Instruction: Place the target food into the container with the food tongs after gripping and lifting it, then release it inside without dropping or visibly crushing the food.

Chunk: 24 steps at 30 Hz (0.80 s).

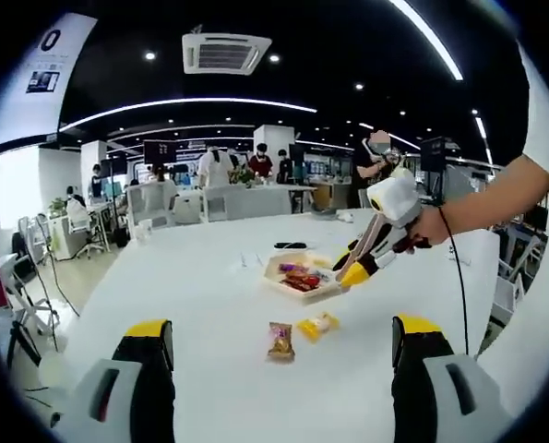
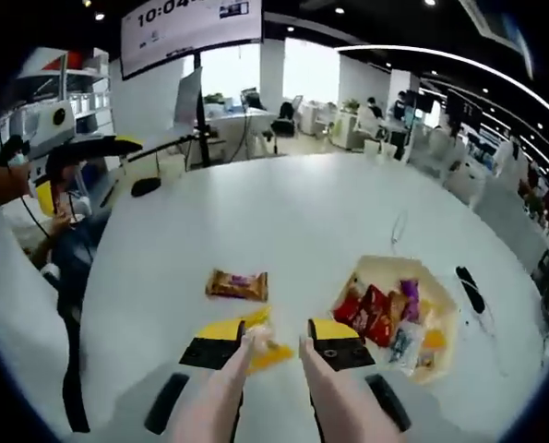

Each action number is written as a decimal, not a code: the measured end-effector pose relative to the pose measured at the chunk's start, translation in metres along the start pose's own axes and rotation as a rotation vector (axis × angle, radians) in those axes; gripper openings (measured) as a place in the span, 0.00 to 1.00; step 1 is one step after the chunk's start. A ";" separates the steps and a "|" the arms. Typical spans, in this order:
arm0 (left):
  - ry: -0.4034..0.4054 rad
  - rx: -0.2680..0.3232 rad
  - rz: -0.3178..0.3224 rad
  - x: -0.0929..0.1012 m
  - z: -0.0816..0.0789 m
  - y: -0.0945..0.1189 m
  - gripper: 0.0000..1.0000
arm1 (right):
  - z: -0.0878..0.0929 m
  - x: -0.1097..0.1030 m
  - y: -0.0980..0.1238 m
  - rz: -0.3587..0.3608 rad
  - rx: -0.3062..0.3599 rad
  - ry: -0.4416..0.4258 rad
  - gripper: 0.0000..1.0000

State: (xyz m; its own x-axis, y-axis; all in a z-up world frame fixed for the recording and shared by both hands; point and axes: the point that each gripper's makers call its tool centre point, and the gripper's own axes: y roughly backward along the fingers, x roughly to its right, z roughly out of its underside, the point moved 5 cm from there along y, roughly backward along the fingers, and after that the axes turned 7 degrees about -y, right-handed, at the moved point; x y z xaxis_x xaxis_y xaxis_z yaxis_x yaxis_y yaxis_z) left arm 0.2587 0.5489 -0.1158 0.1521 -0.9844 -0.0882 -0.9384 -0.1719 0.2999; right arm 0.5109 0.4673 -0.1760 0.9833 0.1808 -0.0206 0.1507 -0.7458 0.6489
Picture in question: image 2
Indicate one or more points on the white shelving unit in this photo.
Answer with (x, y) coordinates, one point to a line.
(85, 87)

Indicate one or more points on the person's legs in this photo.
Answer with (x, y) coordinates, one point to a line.
(73, 249)

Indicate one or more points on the black office chair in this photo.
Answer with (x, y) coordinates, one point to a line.
(283, 119)

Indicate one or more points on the black computer mouse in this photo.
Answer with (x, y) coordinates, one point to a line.
(145, 187)

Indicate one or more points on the pink food tongs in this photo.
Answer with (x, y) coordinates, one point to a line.
(209, 401)

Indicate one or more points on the large white display screen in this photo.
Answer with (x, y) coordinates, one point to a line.
(186, 37)

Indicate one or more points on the black power strip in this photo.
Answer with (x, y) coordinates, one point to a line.
(470, 288)

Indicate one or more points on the purple food packet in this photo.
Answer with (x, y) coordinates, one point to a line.
(411, 300)

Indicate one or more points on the black hanging sign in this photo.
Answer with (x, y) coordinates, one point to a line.
(465, 108)

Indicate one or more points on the black screen stand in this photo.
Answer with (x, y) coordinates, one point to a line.
(202, 115)

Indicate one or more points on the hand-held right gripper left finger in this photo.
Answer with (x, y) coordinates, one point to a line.
(209, 353)

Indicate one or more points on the person's white shirt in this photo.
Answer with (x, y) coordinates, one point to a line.
(20, 323)

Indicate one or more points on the yellow bread food packet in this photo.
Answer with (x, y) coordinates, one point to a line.
(435, 341)

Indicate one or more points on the beige hexagonal container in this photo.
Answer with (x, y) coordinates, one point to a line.
(440, 295)

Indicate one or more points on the red food bar packet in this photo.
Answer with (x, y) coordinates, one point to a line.
(348, 311)
(375, 318)

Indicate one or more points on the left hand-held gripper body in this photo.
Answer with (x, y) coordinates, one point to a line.
(43, 129)

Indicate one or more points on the potted plant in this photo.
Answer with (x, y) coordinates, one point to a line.
(214, 98)

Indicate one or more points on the brown gold food packet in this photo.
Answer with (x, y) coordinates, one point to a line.
(235, 285)

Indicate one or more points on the desktop monitor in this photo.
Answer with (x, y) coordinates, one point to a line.
(186, 97)

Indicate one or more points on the yellow clear food packet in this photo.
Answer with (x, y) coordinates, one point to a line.
(267, 355)

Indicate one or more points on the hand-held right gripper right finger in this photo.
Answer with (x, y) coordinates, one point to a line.
(343, 353)

